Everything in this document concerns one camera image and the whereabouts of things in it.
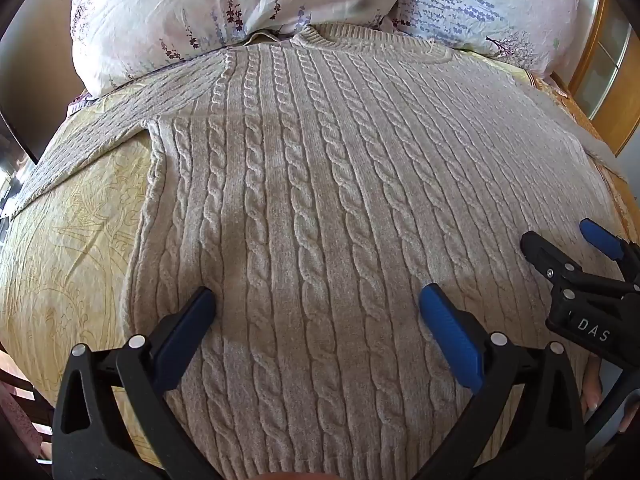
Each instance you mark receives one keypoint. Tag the wooden framed cabinet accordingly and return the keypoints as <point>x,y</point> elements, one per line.
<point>605,60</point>

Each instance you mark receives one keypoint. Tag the yellow patterned bedsheet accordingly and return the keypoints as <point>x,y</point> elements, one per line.
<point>75,240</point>

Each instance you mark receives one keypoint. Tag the white floral pillow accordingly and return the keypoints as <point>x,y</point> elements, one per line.
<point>200,5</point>

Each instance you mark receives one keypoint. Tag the dark flat panel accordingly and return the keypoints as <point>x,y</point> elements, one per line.
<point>17,135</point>

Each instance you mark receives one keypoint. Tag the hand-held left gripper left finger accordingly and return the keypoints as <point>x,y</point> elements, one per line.
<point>187,330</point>

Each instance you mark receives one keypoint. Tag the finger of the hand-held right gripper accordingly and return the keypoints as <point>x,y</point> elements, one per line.
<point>542,255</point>
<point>600,237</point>

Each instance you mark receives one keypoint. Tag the dark wooden chair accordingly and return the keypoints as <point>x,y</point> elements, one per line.
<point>20,390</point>

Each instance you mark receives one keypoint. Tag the blue lavender print pillow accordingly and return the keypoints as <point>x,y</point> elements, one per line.
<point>490,0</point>

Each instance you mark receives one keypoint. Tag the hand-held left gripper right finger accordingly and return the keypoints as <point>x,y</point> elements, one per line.
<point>450,330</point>

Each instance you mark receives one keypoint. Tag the person's right hand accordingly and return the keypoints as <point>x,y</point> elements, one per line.
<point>591,385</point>

